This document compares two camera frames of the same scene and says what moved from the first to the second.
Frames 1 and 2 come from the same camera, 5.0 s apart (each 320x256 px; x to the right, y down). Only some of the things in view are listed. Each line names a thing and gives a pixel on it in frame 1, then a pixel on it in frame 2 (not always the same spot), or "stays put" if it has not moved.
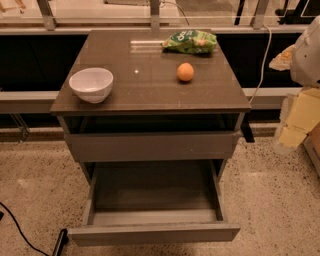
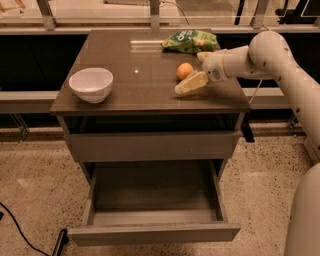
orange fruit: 185,71 stays put
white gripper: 307,61 to 214,67
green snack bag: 191,42 stays put
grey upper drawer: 215,146 stays put
